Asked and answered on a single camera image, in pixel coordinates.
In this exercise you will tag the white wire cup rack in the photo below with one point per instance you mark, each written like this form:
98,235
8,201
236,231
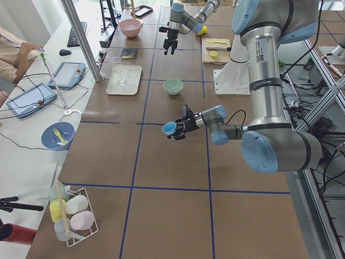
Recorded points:
72,214

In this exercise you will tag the blue tablet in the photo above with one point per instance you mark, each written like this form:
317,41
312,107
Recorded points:
31,100
68,74

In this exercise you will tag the light blue plastic cup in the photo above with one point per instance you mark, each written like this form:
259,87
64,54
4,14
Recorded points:
169,128

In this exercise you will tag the pink bowl with ice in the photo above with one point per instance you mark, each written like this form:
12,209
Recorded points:
131,27

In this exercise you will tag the person in beige shirt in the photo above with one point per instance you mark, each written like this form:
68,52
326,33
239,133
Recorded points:
17,56

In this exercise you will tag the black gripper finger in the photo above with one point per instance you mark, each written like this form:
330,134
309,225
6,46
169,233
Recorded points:
180,121
177,135
166,49
173,48

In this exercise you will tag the pink cup on rack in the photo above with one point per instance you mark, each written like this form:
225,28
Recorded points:
82,220

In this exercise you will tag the aluminium frame post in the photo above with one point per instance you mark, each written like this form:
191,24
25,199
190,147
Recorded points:
85,47

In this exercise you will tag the yellow cup on rack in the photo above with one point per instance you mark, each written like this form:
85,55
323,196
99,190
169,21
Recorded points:
55,210

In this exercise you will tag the blue tablet far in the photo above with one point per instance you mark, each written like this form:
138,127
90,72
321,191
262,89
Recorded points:
68,74

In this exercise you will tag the cream bear tray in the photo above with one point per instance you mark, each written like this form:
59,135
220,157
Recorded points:
132,74

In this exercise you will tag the clear ice cubes in cup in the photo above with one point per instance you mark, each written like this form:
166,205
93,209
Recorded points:
173,87

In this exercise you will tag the blue tablet near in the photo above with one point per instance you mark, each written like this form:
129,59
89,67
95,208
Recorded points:
31,100

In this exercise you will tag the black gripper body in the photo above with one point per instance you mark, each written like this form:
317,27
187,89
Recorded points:
189,124
171,35

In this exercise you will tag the blue bowl at table edge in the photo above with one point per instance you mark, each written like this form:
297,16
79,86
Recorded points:
59,136

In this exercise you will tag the half lemon slice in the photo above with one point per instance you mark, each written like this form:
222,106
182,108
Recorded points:
213,54

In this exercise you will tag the black computer mouse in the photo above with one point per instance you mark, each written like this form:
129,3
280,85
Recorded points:
65,52

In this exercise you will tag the whole yellow lemon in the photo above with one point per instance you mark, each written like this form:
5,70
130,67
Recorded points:
203,31

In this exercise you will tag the white cup on rack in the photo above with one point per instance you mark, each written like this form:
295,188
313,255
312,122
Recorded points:
76,204

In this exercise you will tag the wooden cutting board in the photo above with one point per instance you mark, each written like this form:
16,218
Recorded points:
223,56

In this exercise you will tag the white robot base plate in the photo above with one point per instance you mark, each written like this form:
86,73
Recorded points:
233,78

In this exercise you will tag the clear wine glass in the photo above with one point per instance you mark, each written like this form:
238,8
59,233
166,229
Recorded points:
118,69

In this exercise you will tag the red cylinder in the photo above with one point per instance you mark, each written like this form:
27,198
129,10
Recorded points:
17,234

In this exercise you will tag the yellow plastic knife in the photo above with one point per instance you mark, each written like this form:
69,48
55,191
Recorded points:
217,41

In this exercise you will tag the mint green bowl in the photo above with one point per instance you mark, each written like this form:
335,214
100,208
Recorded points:
173,81

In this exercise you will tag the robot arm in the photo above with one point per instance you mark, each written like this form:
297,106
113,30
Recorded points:
178,17
268,144

